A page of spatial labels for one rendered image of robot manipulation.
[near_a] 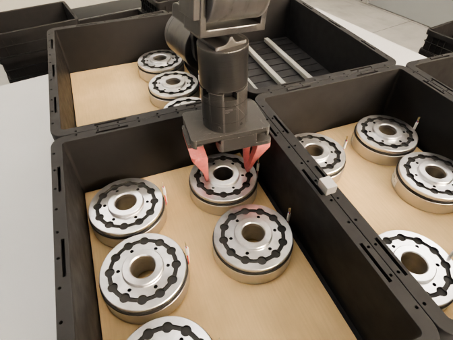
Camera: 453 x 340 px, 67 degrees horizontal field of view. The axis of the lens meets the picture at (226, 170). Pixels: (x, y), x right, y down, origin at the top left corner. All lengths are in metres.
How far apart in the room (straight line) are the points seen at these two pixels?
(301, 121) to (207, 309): 0.36
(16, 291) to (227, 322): 0.38
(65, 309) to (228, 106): 0.26
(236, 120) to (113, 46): 0.52
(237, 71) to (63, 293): 0.28
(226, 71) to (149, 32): 0.52
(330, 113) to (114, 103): 0.43
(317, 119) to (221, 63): 0.31
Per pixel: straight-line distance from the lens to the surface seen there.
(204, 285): 0.44
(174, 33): 0.45
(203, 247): 0.47
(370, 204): 0.56
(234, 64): 0.38
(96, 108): 0.75
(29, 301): 0.66
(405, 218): 0.56
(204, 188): 0.50
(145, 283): 0.41
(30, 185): 0.83
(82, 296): 0.39
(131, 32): 0.88
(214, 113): 0.41
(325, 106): 0.64
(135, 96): 0.77
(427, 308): 0.37
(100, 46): 0.88
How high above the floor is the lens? 1.23
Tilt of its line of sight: 44 degrees down
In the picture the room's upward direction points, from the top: straight up
